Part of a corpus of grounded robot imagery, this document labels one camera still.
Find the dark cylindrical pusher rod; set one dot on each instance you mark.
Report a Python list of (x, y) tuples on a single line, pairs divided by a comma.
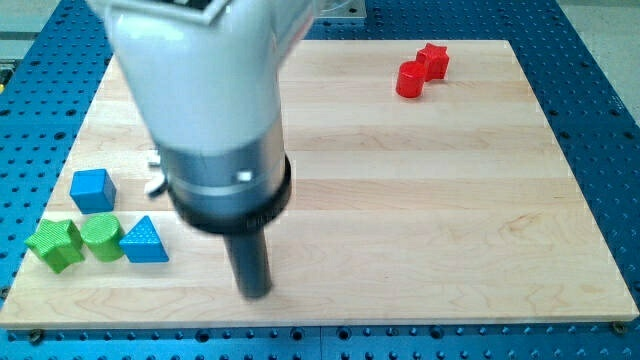
[(250, 262)]

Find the grey black tool flange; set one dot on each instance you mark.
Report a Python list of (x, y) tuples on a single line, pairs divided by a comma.
[(224, 175)]

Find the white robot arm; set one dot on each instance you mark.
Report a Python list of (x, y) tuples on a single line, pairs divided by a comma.
[(205, 78)]

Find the blue triangle block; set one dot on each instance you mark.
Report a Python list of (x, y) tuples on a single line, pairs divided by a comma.
[(142, 244)]

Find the green star block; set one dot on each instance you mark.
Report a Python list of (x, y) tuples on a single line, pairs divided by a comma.
[(57, 243)]

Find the red star block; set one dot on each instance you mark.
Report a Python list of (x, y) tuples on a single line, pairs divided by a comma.
[(435, 60)]

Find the green cylinder block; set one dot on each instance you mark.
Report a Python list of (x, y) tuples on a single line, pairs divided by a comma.
[(101, 234)]

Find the blue cube block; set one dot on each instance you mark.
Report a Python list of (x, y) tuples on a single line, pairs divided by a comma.
[(93, 191)]

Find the light wooden board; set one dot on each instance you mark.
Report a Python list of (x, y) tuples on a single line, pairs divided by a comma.
[(456, 207)]

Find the red cylinder block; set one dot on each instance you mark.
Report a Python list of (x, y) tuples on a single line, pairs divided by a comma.
[(411, 79)]

